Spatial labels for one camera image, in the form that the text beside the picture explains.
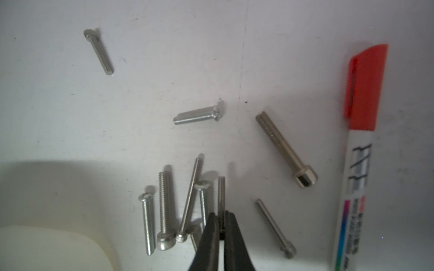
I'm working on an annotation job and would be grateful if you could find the long brass screw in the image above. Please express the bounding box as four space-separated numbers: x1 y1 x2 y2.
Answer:
255 111 318 188

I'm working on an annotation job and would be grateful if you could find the slim silver screw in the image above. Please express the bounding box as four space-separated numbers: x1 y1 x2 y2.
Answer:
255 199 297 259

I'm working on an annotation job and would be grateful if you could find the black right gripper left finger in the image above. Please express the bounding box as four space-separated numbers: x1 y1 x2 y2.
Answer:
189 212 220 271

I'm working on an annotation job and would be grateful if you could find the short flat-head silver screw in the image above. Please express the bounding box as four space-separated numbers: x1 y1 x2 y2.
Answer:
194 181 211 229

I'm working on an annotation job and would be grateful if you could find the red marker pen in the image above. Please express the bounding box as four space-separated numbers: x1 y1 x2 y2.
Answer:
331 44 389 271

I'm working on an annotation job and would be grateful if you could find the white plastic storage box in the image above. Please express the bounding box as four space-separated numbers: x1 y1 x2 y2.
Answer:
1 226 113 271

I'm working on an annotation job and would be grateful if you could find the thin long silver screw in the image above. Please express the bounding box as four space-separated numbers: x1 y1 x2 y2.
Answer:
175 157 203 243

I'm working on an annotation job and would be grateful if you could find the thick threaded silver screw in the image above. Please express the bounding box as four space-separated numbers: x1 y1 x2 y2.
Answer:
157 171 176 251

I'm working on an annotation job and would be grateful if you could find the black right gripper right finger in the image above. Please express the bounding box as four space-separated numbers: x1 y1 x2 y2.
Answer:
224 211 255 271

